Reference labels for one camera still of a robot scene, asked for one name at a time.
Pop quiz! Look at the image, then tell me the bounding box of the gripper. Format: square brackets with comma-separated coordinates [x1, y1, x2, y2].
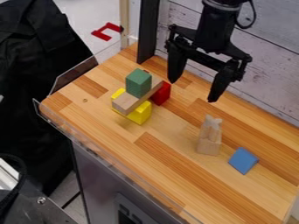
[163, 24, 254, 103]

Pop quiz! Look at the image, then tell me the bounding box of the red block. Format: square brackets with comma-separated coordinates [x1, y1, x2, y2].
[149, 80, 173, 107]

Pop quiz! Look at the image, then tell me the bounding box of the green block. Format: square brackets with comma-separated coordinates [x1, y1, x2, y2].
[124, 67, 154, 99]

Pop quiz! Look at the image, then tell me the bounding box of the long plain wooden block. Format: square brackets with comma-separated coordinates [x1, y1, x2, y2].
[110, 74, 165, 116]

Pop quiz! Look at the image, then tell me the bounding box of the yellow block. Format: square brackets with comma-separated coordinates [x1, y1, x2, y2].
[109, 87, 154, 126]

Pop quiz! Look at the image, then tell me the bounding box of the blue wedge block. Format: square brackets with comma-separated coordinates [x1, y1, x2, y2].
[226, 146, 261, 176]

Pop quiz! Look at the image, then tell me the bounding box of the black fabric cover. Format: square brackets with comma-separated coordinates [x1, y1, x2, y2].
[0, 0, 95, 197]

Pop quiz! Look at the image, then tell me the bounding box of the black post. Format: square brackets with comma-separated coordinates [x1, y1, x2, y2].
[135, 0, 162, 65]

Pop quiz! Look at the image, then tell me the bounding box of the red bracket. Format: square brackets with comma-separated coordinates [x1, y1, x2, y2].
[89, 22, 124, 42]

